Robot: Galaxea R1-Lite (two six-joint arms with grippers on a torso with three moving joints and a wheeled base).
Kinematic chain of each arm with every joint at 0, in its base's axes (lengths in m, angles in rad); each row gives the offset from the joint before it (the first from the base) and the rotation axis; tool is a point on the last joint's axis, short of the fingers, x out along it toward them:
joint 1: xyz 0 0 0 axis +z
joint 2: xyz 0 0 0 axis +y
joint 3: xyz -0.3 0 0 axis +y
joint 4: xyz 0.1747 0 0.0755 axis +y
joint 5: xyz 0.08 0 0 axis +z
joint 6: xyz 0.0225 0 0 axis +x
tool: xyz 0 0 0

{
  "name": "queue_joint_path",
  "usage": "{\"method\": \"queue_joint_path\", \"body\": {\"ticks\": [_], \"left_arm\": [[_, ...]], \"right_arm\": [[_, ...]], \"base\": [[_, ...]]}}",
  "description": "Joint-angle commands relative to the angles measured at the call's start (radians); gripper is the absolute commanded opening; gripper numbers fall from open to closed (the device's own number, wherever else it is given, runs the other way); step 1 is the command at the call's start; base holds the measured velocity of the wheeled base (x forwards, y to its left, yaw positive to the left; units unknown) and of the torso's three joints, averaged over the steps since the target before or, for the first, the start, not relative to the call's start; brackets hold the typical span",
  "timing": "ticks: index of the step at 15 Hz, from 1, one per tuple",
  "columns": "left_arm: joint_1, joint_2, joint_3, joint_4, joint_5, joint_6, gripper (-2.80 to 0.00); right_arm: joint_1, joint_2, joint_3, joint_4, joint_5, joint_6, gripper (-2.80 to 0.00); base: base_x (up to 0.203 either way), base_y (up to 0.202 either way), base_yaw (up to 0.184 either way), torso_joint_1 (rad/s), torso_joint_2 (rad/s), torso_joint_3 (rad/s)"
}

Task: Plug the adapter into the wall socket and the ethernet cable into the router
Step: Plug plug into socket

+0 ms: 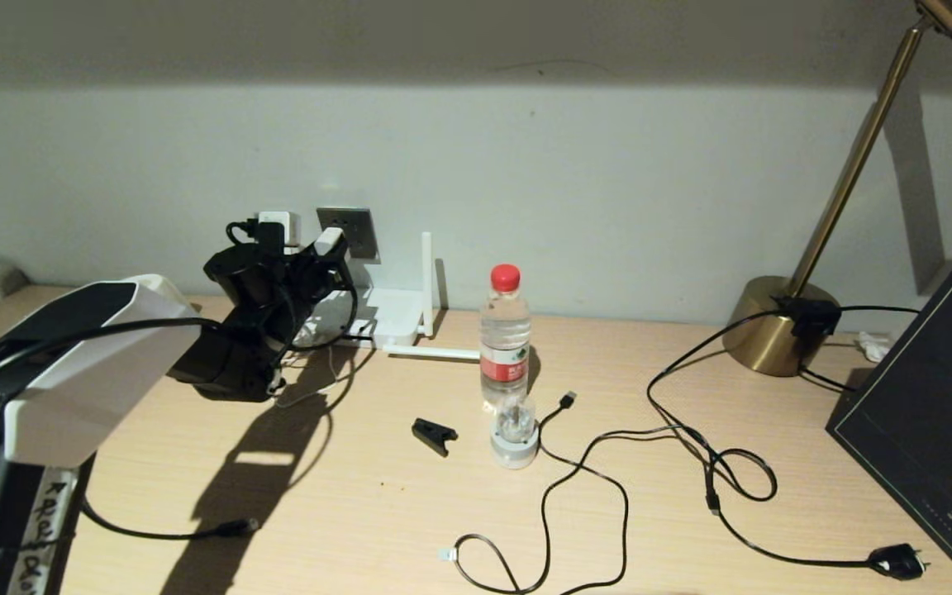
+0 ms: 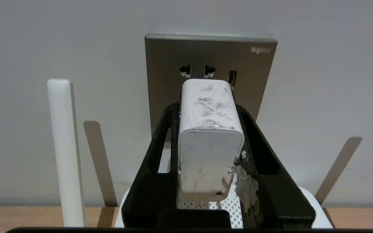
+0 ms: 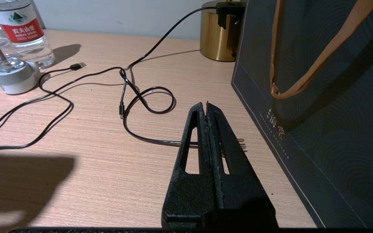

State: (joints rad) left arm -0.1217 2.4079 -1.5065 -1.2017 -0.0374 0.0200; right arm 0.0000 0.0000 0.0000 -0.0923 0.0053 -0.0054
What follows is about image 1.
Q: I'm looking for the white router with antennas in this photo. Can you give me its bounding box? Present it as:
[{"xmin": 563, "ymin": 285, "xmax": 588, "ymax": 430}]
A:
[{"xmin": 302, "ymin": 232, "xmax": 481, "ymax": 361}]

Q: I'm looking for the water bottle with red cap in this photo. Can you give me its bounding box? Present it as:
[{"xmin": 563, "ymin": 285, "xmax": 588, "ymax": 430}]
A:
[{"xmin": 479, "ymin": 264, "xmax": 532, "ymax": 412}]

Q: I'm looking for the small black clip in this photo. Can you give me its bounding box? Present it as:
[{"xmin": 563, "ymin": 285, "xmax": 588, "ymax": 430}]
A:
[{"xmin": 412, "ymin": 416, "xmax": 459, "ymax": 456}]

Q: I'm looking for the small glass dome night light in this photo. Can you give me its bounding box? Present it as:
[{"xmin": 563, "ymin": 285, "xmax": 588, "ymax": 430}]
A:
[{"xmin": 490, "ymin": 391, "xmax": 540, "ymax": 469}]

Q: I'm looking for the brass desk lamp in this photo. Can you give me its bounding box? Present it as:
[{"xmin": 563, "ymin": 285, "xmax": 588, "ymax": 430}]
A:
[{"xmin": 722, "ymin": 0, "xmax": 952, "ymax": 378}]

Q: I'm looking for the small white crumpled item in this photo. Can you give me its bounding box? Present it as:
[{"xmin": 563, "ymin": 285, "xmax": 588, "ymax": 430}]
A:
[{"xmin": 854, "ymin": 331, "xmax": 890, "ymax": 363}]

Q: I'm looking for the dark blue box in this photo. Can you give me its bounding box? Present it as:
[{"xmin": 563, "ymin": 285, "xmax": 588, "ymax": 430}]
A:
[{"xmin": 825, "ymin": 258, "xmax": 952, "ymax": 595}]

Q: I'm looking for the grey wall socket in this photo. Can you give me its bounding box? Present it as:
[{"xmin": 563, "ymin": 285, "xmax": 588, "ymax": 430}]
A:
[{"xmin": 317, "ymin": 207, "xmax": 380, "ymax": 264}]

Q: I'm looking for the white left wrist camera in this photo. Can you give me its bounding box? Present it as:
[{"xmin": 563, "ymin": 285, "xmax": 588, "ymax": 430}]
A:
[{"xmin": 255, "ymin": 211, "xmax": 302, "ymax": 249}]

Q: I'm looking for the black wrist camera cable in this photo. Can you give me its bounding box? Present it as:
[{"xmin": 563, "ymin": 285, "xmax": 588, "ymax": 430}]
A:
[{"xmin": 0, "ymin": 219, "xmax": 359, "ymax": 431}]

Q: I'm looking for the black ethernet cable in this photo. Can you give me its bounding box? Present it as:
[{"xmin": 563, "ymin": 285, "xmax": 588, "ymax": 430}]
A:
[{"xmin": 79, "ymin": 496, "xmax": 260, "ymax": 542}]

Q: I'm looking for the black USB cable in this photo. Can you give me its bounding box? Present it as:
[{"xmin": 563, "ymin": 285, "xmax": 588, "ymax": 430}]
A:
[{"xmin": 439, "ymin": 390, "xmax": 628, "ymax": 595}]

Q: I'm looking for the black inline switch box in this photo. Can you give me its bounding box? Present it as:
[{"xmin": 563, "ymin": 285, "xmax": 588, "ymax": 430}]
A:
[{"xmin": 776, "ymin": 296, "xmax": 842, "ymax": 338}]

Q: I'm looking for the black lamp power cord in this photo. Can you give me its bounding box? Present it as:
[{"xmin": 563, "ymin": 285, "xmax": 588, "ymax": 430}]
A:
[{"xmin": 645, "ymin": 306, "xmax": 929, "ymax": 578}]

